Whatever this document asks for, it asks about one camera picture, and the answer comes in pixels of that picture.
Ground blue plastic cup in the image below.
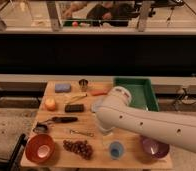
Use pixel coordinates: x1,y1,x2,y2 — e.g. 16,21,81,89
109,141,124,160

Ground orange bowl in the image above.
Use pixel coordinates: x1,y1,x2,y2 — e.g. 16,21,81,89
25,134,55,164

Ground bunch of dark grapes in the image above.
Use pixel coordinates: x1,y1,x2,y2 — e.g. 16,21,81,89
63,140,93,160

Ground dark metal measuring scoop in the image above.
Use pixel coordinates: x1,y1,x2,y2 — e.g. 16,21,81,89
33,123,50,134

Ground small metal cup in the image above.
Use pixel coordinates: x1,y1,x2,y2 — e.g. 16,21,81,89
78,79,88,92

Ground purple bowl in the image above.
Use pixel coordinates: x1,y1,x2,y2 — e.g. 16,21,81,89
140,136,170,158

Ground black rectangular block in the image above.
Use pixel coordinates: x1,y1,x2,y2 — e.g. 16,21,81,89
65,104,84,112

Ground orange carrot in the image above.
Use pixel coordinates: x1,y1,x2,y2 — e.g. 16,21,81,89
90,90,108,96

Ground green plastic tray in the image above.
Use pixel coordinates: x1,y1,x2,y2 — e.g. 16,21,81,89
113,77,159,111

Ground black chair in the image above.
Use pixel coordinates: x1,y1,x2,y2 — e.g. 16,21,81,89
0,134,27,171

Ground blue sponge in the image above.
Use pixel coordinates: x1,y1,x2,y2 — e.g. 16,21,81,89
55,83,71,93

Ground person in background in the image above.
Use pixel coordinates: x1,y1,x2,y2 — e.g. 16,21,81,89
62,1,139,27

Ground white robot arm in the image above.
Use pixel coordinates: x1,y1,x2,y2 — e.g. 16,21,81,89
96,86,196,153

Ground orange apple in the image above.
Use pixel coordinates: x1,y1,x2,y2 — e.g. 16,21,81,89
45,98,56,111

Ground yellow banana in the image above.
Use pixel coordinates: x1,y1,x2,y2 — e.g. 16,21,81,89
65,94,86,104

